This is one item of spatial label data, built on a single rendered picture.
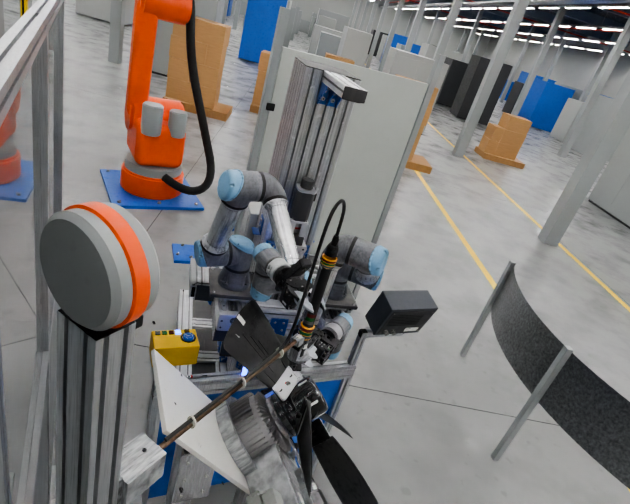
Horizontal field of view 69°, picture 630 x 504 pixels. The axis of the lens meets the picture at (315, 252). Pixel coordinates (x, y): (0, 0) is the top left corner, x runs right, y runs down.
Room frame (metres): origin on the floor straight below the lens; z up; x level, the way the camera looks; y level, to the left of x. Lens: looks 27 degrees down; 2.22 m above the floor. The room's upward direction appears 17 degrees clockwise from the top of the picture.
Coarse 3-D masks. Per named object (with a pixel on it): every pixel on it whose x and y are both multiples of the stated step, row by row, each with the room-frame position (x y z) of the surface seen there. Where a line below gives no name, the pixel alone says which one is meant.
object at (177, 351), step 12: (156, 336) 1.26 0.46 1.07; (168, 336) 1.28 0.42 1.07; (180, 336) 1.30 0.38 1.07; (156, 348) 1.20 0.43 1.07; (168, 348) 1.22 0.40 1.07; (180, 348) 1.24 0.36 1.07; (192, 348) 1.26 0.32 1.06; (168, 360) 1.22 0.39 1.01; (180, 360) 1.25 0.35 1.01; (192, 360) 1.27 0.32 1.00
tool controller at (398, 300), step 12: (384, 300) 1.72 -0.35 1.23; (396, 300) 1.73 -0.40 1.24; (408, 300) 1.76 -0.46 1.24; (420, 300) 1.79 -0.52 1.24; (432, 300) 1.83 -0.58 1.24; (372, 312) 1.76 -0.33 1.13; (384, 312) 1.69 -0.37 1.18; (396, 312) 1.68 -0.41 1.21; (408, 312) 1.71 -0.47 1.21; (420, 312) 1.75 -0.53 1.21; (432, 312) 1.78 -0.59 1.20; (372, 324) 1.73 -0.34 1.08; (384, 324) 1.69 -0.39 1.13; (396, 324) 1.72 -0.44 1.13; (408, 324) 1.76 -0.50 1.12; (420, 324) 1.80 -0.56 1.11
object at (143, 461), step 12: (132, 444) 0.58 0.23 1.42; (144, 444) 0.59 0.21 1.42; (156, 444) 0.59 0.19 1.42; (132, 456) 0.56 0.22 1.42; (144, 456) 0.56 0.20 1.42; (156, 456) 0.57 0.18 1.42; (132, 468) 0.53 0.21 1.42; (144, 468) 0.54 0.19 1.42; (156, 468) 0.56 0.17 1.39; (120, 480) 0.50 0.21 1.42; (132, 480) 0.51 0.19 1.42; (144, 480) 0.54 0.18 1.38; (156, 480) 0.57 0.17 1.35; (120, 492) 0.50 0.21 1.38; (132, 492) 0.51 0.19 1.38
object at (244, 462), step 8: (232, 400) 1.04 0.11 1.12; (216, 408) 0.97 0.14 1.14; (224, 408) 0.96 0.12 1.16; (216, 416) 0.94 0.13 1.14; (224, 416) 0.93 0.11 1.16; (224, 424) 0.91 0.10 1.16; (232, 424) 0.91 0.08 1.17; (224, 432) 0.89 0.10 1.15; (232, 432) 0.89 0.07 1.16; (224, 440) 0.87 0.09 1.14; (232, 440) 0.87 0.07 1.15; (240, 440) 0.88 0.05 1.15; (232, 448) 0.86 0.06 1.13; (240, 448) 0.86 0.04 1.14; (232, 456) 0.85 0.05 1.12; (240, 456) 0.85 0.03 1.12; (248, 456) 0.85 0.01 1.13; (240, 464) 0.84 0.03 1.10; (248, 464) 0.84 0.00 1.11; (248, 472) 0.84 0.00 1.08
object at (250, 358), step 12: (252, 300) 1.15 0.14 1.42; (240, 312) 1.06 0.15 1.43; (252, 312) 1.10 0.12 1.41; (240, 324) 1.03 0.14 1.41; (252, 324) 1.07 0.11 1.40; (264, 324) 1.11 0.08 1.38; (228, 336) 0.97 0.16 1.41; (252, 336) 1.03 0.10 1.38; (264, 336) 1.07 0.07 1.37; (276, 336) 1.11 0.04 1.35; (228, 348) 0.95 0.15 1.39; (240, 348) 0.98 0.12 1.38; (252, 348) 1.01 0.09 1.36; (264, 348) 1.04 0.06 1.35; (276, 348) 1.07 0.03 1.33; (240, 360) 0.96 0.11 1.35; (252, 360) 0.99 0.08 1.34; (276, 360) 1.05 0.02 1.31; (288, 360) 1.08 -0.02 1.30; (264, 372) 1.00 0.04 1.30; (276, 372) 1.02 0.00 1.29
